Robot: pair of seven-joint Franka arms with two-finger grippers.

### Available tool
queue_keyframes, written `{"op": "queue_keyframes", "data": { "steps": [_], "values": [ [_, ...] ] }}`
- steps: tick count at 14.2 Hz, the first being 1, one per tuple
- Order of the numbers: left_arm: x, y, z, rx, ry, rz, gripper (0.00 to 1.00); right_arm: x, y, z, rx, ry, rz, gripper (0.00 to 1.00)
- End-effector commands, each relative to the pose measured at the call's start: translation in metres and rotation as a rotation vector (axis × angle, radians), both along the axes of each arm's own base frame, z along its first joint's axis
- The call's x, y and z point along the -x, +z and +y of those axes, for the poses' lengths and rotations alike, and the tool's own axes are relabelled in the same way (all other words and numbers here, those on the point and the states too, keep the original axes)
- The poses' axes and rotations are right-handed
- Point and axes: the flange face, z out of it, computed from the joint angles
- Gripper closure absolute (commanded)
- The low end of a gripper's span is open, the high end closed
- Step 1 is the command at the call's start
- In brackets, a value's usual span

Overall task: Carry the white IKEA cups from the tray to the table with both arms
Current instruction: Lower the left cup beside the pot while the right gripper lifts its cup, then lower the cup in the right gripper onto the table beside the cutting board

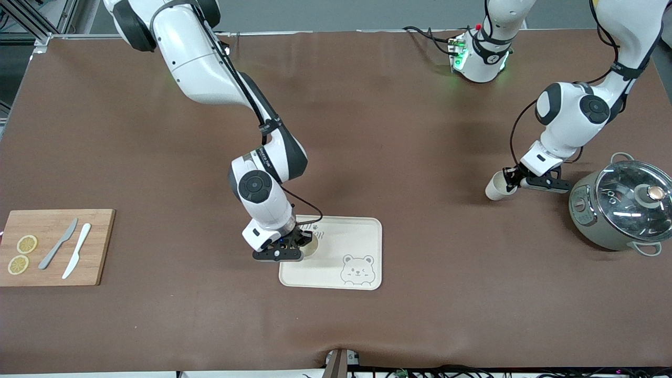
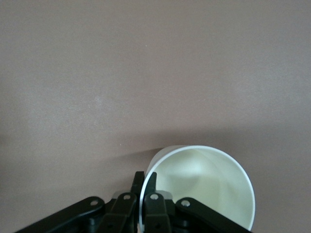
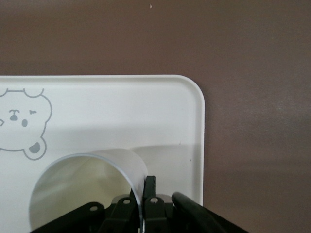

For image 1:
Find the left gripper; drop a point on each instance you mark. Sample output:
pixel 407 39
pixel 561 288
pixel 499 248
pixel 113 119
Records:
pixel 513 176

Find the dried lemon slice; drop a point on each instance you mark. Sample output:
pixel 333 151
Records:
pixel 18 264
pixel 27 244

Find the glass pot lid with knob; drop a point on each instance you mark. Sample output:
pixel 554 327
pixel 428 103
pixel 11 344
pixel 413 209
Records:
pixel 630 205

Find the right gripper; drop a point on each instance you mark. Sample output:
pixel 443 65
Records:
pixel 301 238

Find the metal table edge bracket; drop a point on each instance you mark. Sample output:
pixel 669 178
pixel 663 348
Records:
pixel 338 365

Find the white plastic knife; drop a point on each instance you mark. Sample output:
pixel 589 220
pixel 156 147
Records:
pixel 79 248

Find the white tray with bear print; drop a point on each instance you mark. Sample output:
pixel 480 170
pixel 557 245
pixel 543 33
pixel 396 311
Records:
pixel 362 236

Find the pale green electric cooking pot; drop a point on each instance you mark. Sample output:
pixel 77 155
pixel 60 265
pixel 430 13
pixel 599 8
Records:
pixel 590 220

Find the grey plastic knife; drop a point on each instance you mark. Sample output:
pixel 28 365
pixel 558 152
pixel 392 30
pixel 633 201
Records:
pixel 55 248

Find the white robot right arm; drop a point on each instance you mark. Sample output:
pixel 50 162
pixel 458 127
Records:
pixel 194 58

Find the wooden cutting board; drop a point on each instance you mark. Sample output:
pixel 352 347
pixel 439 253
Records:
pixel 100 252

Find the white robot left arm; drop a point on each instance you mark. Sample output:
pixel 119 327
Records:
pixel 572 121

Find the white plastic cup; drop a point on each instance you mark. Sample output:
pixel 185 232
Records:
pixel 496 190
pixel 311 252

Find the aluminium frame structure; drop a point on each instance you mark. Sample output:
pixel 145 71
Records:
pixel 42 37

